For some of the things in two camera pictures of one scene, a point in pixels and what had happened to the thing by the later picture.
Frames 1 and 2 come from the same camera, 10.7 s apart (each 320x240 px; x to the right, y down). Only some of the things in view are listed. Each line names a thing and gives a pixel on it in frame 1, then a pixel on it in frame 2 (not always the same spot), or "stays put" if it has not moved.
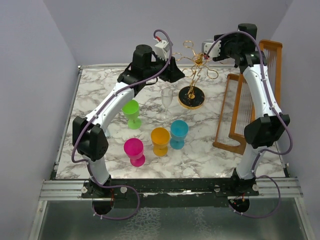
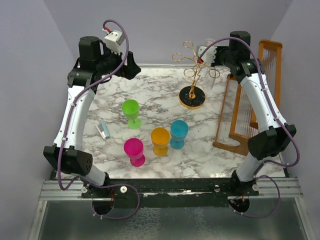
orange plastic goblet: (160, 137) stays put
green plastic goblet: (130, 109) stays put
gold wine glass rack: (190, 97) stays put
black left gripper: (170, 76) → (129, 70)
